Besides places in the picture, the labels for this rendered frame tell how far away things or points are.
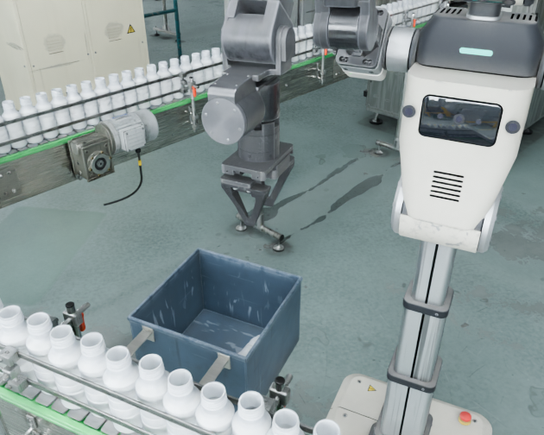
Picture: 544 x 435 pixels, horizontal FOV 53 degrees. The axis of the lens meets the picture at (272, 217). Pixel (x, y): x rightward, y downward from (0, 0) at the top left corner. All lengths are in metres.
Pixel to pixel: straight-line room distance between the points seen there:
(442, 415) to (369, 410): 0.25
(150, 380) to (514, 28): 0.88
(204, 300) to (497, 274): 1.96
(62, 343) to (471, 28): 0.92
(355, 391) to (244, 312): 0.65
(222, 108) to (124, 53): 4.38
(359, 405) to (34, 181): 1.42
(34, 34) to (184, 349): 3.60
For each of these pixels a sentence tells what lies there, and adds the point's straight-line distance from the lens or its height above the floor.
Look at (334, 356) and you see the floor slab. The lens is 2.54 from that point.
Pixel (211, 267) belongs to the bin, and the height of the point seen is 0.90.
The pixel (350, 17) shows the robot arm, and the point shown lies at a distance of 1.03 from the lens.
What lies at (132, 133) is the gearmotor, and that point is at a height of 1.01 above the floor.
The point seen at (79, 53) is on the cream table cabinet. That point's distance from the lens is 4.78.
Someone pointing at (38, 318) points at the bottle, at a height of 1.15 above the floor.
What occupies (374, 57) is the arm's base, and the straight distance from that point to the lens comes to 1.16.
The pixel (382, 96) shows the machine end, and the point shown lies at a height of 0.28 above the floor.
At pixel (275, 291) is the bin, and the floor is 0.88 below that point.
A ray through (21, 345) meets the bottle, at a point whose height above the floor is 1.11.
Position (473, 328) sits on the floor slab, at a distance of 2.82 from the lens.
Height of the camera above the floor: 1.81
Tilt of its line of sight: 32 degrees down
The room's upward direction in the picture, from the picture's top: straight up
